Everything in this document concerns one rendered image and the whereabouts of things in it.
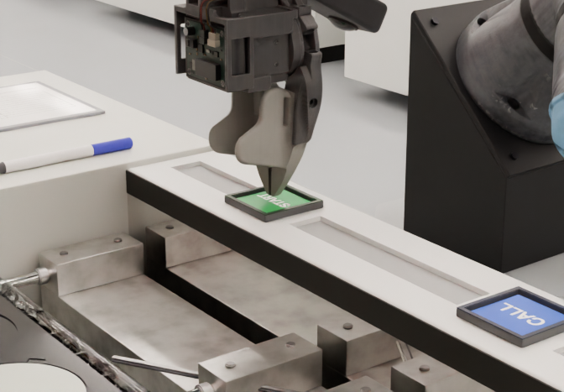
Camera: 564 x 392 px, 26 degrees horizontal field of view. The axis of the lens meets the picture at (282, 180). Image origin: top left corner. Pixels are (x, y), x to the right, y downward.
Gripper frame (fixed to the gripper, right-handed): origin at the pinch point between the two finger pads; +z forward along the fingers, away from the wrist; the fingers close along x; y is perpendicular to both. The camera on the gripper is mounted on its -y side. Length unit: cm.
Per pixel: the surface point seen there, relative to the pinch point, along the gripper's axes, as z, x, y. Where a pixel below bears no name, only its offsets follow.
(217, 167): 2.2, -10.5, -1.0
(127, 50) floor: 98, -433, -225
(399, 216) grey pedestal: 16.2, -20.6, -31.0
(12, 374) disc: 8.2, 3.2, 24.6
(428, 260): 2.2, 15.5, -1.4
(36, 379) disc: 8.2, 4.8, 23.5
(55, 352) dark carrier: 8.2, 2.1, 20.8
